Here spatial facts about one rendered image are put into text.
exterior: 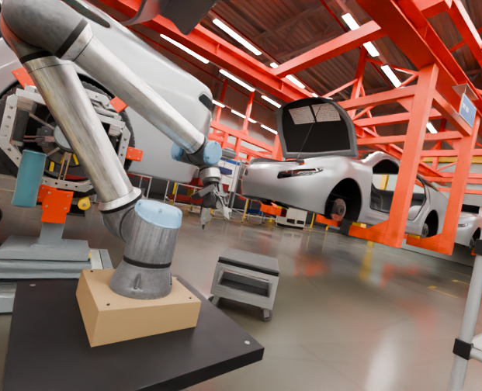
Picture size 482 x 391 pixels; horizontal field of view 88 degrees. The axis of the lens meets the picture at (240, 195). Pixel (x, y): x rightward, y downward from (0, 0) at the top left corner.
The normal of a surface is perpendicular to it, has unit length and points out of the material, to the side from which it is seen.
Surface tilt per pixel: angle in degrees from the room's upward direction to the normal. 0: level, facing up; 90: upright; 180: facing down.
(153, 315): 90
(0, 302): 90
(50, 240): 90
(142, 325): 90
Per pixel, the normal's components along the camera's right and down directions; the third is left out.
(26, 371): 0.22, -0.98
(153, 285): 0.68, -0.22
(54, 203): 0.54, 0.11
